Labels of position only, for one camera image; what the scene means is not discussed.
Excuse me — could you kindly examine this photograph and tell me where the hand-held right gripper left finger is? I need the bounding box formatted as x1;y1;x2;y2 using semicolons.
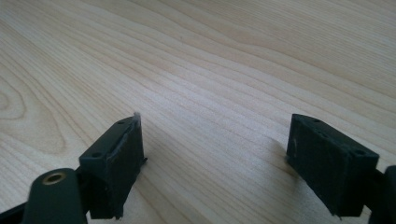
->
78;112;149;220

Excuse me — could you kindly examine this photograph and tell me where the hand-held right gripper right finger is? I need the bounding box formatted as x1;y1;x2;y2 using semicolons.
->
286;113;380;217

